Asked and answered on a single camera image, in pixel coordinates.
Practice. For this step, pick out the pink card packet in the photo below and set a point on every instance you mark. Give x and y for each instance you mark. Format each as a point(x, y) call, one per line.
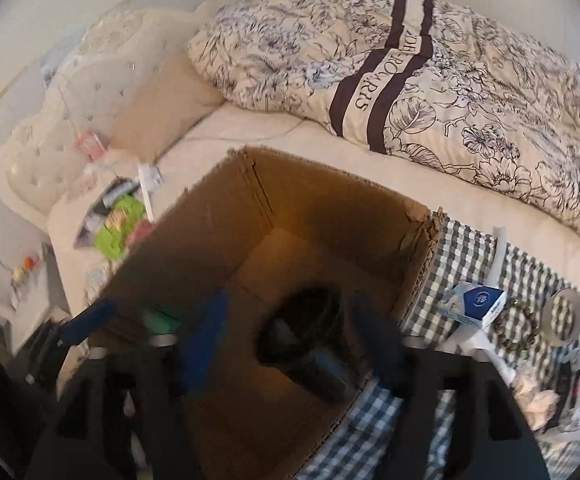
point(141, 230)

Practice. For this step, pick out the cardboard box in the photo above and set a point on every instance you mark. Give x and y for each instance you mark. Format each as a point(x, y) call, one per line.
point(260, 224)

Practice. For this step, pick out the white stick tool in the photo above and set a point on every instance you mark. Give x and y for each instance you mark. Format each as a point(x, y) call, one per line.
point(150, 179)

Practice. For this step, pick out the green wrapper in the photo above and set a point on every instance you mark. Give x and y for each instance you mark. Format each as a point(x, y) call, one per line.
point(159, 321)

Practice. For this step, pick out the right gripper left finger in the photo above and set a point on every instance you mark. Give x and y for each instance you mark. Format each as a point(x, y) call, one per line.
point(108, 403)

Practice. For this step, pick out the black toothpaste tube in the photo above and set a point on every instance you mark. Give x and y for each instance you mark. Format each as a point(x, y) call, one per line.
point(117, 189)

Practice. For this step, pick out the floral quilt with stripes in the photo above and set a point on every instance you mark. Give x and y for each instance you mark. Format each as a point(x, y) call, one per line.
point(424, 80)

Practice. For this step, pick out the green snack packet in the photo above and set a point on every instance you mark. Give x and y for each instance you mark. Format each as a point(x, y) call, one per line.
point(126, 213)

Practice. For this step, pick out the floral tissue pack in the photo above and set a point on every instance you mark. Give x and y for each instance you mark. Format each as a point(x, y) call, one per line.
point(565, 423)

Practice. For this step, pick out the small blue white box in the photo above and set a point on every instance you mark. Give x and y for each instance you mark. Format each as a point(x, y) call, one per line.
point(473, 304)

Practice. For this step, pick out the black shiny box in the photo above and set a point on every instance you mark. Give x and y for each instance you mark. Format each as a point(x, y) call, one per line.
point(304, 338)

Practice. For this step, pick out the white foam tube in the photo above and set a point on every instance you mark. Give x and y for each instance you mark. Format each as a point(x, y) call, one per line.
point(493, 277)

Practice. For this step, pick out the white tufted headboard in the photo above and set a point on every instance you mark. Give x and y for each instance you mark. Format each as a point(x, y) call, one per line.
point(90, 88)

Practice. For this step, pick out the dark book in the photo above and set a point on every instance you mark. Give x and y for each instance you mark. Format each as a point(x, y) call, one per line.
point(92, 224)

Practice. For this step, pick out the beige pillow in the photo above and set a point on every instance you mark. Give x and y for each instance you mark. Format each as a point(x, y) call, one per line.
point(164, 109)

